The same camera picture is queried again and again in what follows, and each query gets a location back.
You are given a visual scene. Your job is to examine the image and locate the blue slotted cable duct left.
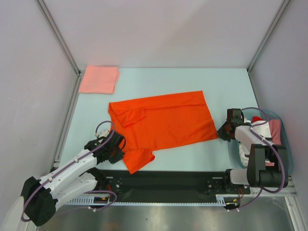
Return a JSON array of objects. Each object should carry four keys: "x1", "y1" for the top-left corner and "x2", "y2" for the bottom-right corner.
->
[{"x1": 64, "y1": 195, "x2": 114, "y2": 205}]

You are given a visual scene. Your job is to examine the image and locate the orange polo t-shirt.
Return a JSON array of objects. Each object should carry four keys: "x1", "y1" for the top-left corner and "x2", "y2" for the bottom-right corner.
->
[{"x1": 108, "y1": 91, "x2": 218, "y2": 174}]

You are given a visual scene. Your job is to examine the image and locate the aluminium frame post right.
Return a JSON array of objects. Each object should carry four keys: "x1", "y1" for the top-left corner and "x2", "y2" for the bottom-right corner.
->
[{"x1": 247, "y1": 0, "x2": 293, "y2": 74}]

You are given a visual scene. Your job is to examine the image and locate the blue slotted cable duct right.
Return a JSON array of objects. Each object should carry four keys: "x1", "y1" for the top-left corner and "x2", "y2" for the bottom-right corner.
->
[{"x1": 216, "y1": 194, "x2": 255, "y2": 207}]

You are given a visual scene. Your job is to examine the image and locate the teal plastic laundry bin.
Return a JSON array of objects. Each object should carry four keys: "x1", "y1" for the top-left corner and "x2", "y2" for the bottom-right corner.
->
[{"x1": 228, "y1": 108, "x2": 293, "y2": 176}]

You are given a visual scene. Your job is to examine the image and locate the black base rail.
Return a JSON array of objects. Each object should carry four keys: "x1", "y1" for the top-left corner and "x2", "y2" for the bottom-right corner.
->
[{"x1": 99, "y1": 170, "x2": 251, "y2": 204}]

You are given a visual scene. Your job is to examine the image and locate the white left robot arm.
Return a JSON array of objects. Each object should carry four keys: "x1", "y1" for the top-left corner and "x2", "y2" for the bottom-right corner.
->
[{"x1": 21, "y1": 130, "x2": 126, "y2": 226}]

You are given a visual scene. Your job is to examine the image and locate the pink garment in bin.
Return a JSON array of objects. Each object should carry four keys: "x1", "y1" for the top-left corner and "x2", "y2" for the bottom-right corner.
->
[{"x1": 264, "y1": 119, "x2": 282, "y2": 145}]

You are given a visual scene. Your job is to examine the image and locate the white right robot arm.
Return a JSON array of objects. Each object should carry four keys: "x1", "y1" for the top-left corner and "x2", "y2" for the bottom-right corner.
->
[{"x1": 217, "y1": 107, "x2": 288, "y2": 193}]

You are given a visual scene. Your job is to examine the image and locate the folded pink t-shirt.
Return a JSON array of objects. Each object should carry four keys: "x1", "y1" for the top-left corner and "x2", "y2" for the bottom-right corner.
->
[{"x1": 78, "y1": 65, "x2": 120, "y2": 94}]

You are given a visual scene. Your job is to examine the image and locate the aluminium frame post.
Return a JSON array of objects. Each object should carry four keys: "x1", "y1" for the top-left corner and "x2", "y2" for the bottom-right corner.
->
[
  {"x1": 247, "y1": 0, "x2": 293, "y2": 74},
  {"x1": 35, "y1": 0, "x2": 81, "y2": 77}
]

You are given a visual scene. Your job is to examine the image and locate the blue slotted cable duct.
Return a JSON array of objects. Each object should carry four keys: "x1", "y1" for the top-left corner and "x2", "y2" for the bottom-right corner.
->
[
  {"x1": 64, "y1": 195, "x2": 114, "y2": 205},
  {"x1": 216, "y1": 194, "x2": 255, "y2": 207}
]

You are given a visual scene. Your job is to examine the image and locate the aluminium front rail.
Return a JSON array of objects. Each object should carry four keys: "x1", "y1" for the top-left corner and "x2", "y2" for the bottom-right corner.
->
[{"x1": 248, "y1": 176, "x2": 297, "y2": 197}]

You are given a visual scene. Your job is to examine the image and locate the red garment in bin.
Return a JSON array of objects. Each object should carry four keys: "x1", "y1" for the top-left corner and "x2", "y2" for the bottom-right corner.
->
[{"x1": 252, "y1": 116, "x2": 264, "y2": 123}]

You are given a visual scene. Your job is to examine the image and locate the aluminium frame post left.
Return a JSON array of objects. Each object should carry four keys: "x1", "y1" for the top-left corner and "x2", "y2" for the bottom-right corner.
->
[{"x1": 35, "y1": 0, "x2": 81, "y2": 77}]

